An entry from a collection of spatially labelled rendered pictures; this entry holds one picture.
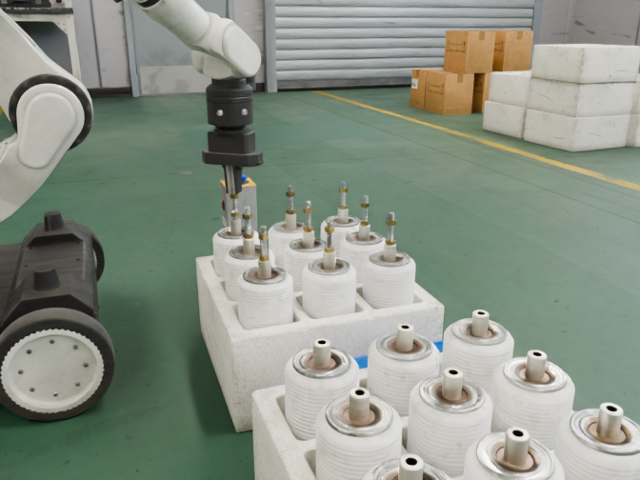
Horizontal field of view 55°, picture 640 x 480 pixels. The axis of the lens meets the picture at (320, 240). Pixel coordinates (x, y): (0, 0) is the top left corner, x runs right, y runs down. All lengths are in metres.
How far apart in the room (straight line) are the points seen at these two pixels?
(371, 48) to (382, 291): 5.63
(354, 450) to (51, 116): 0.81
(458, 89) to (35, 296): 4.00
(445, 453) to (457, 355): 0.17
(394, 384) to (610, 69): 3.01
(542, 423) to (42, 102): 0.95
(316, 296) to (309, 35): 5.40
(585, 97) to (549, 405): 2.91
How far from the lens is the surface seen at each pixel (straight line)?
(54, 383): 1.18
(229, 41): 1.12
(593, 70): 3.59
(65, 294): 1.16
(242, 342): 1.01
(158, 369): 1.30
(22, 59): 1.25
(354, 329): 1.06
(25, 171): 1.24
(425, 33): 6.89
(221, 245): 1.24
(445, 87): 4.74
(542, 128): 3.74
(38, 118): 1.21
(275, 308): 1.03
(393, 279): 1.09
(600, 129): 3.70
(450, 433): 0.72
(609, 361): 1.42
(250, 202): 1.40
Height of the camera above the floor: 0.66
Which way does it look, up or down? 20 degrees down
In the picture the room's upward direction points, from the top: straight up
